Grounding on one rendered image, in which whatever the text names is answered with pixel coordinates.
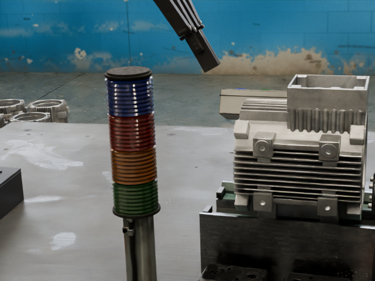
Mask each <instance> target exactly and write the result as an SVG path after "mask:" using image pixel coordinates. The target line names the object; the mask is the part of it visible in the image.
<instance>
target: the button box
mask: <svg viewBox="0 0 375 281"><path fill-rule="evenodd" d="M219 96H220V103H219V114H220V115H221V116H223V117H225V118H226V119H231V120H239V113H240V110H241V107H242V104H243V102H244V101H245V100H246V99H276V100H287V91H275V90H244V89H222V90H221V91H220V95H219Z"/></svg>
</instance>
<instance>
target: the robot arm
mask: <svg viewBox="0 0 375 281"><path fill-rule="evenodd" d="M153 1H154V2H155V4H156V5H157V7H158V8H159V9H160V11H161V12H162V14H163V15H164V16H165V18H166V19H167V21H168V22H169V24H170V25H171V27H172V28H173V29H174V31H175V32H176V33H177V35H178V36H179V37H180V38H179V39H180V40H181V41H182V40H184V39H185V40H186V42H187V44H188V45H189V47H190V48H191V50H192V52H193V54H194V55H195V57H196V59H197V61H198V62H199V64H200V66H201V68H202V69H203V71H204V72H208V71H209V70H211V69H213V68H215V67H217V66H218V65H220V61H219V59H218V57H217V55H216V54H215V52H214V50H213V49H212V47H211V45H210V43H209V41H208V40H207V38H206V37H205V35H204V33H203V31H202V30H201V29H203V28H204V27H205V26H204V25H202V22H201V20H200V18H199V16H198V14H197V12H196V9H195V7H194V5H193V3H192V1H191V0H153Z"/></svg>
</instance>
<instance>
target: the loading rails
mask: <svg viewBox="0 0 375 281"><path fill-rule="evenodd" d="M234 192H235V189H234V184H233V181H222V186H221V187H219V189H218V190H217V192H216V198H217V199H216V205H217V212H213V206H212V205H207V206H206V207H205V209H204V210H203V212H200V214H199V221H200V256H201V274H202V273H203V271H204V269H205V268H206V266H207V265H208V264H209V263H210V264H220V265H230V266H236V267H243V268H256V269H266V270H267V271H268V281H284V279H285V276H286V274H288V273H303V274H311V275H322V276H329V277H339V278H349V279H350V280H351V281H372V264H373V251H374V242H375V214H374V213H373V212H372V209H369V208H368V204H369V203H370V204H371V203H372V201H370V200H369V196H372V192H371V191H365V192H364V202H363V210H362V218H361V220H350V219H340V222H339V224H327V223H320V222H319V219H309V218H301V217H287V216H278V219H270V218H262V217H258V212H251V211H238V210H237V209H236V207H235V205H234V203H235V196H236V193H234ZM212 212H213V213H212Z"/></svg>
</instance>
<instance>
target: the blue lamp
mask: <svg viewBox="0 0 375 281"><path fill-rule="evenodd" d="M152 77H153V76H152V75H150V77H148V78H146V79H142V80H136V81H113V80H109V79H107V78H105V84H106V87H105V88H106V91H105V92H106V93H107V94H106V97H107V99H106V100H107V109H108V110H107V113H108V114H110V115H113V116H116V117H138V116H142V115H146V114H149V113H151V112H153V111H154V104H153V102H154V100H153V84H152V82H153V80H152Z"/></svg>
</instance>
